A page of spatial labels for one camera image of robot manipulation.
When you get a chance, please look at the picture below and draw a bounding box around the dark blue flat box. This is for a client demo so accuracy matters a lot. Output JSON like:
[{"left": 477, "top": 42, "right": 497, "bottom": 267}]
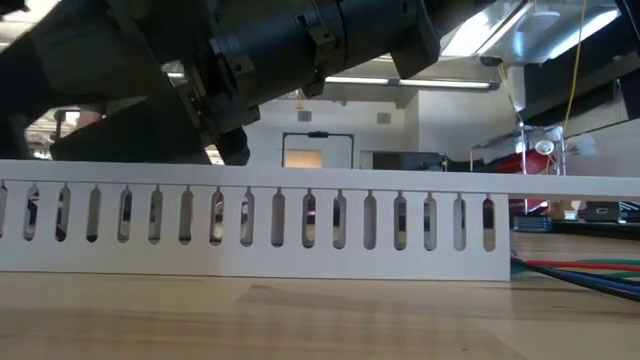
[{"left": 513, "top": 215, "right": 554, "bottom": 234}]

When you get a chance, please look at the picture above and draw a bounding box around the white slotted cable duct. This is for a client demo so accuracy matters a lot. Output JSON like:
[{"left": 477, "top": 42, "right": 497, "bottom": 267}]
[{"left": 0, "top": 179, "right": 512, "bottom": 282}]

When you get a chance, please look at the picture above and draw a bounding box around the metal shelf rack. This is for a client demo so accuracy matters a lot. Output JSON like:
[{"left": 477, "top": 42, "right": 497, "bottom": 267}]
[{"left": 469, "top": 122, "right": 569, "bottom": 176}]

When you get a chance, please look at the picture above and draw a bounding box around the cardboard box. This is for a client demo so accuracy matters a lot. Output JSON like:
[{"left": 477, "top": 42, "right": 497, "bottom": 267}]
[{"left": 549, "top": 199, "right": 584, "bottom": 221}]

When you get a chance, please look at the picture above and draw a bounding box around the LED light bar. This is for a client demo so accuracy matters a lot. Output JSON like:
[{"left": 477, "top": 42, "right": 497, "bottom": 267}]
[{"left": 164, "top": 72, "right": 501, "bottom": 92}]

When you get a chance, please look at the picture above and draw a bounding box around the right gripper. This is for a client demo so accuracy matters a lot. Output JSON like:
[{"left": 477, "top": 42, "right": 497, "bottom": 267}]
[{"left": 49, "top": 47, "right": 261, "bottom": 166}]

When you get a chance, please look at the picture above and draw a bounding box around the bundle of coloured wires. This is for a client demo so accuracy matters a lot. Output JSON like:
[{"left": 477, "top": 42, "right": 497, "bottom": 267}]
[{"left": 574, "top": 258, "right": 640, "bottom": 280}]

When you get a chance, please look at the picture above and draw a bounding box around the white duct cover strip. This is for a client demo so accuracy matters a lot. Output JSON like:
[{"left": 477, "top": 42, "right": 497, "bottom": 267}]
[{"left": 0, "top": 158, "right": 640, "bottom": 202}]

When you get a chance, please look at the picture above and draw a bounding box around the red storage bin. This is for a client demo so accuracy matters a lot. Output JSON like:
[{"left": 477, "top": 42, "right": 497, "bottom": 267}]
[
  {"left": 510, "top": 199, "right": 549, "bottom": 214},
  {"left": 492, "top": 149, "right": 549, "bottom": 175}
]

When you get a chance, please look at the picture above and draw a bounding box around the blue wire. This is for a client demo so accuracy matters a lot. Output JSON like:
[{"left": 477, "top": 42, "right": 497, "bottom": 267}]
[{"left": 512, "top": 267, "right": 640, "bottom": 296}]

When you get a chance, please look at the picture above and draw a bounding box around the black gantry frame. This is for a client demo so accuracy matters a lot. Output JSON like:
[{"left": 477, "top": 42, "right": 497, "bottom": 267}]
[{"left": 281, "top": 131, "right": 355, "bottom": 170}]

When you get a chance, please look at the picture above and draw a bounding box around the blue striped box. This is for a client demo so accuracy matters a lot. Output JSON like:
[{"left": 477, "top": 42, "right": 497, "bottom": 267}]
[{"left": 618, "top": 200, "right": 640, "bottom": 224}]

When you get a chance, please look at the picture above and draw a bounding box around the black wire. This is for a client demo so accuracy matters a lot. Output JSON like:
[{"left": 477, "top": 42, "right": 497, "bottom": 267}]
[{"left": 510, "top": 257, "right": 640, "bottom": 304}]

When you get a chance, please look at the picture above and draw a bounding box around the black equipment box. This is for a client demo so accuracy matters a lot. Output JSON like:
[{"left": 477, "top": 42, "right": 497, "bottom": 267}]
[{"left": 583, "top": 200, "right": 624, "bottom": 224}]

